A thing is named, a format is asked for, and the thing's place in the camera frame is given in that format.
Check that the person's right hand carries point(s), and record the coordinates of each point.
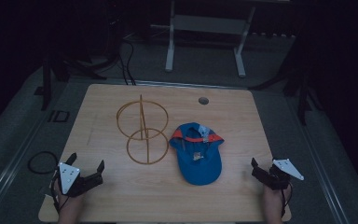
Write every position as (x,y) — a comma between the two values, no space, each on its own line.
(273,207)

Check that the person's left hand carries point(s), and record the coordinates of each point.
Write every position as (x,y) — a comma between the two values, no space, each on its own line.
(70,209)

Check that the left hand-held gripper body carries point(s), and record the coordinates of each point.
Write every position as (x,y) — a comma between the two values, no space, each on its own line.
(74,182)

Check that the white metal desk frame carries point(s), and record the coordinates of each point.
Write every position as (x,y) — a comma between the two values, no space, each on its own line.
(205,25)

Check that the blue cap with orange band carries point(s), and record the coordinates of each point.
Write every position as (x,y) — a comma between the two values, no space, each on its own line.
(199,158)

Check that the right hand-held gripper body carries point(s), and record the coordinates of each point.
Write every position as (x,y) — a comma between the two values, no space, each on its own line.
(278,177)

